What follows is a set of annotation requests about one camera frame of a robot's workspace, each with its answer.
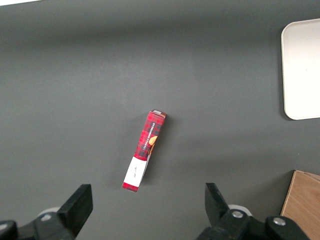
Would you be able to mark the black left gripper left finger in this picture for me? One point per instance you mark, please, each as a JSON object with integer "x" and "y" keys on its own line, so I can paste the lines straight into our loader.
{"x": 72, "y": 215}

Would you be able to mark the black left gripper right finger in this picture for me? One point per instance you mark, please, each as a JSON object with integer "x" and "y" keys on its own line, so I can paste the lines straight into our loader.
{"x": 220, "y": 217}

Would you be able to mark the beige rectangular tray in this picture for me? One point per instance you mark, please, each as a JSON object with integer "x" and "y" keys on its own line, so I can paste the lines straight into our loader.
{"x": 302, "y": 75}

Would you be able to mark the wooden drawer cabinet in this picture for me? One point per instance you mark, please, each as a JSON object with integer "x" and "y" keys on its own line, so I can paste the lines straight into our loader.
{"x": 305, "y": 200}

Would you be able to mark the red plaid shortbread box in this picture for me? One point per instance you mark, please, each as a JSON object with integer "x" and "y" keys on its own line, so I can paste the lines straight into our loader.
{"x": 147, "y": 140}

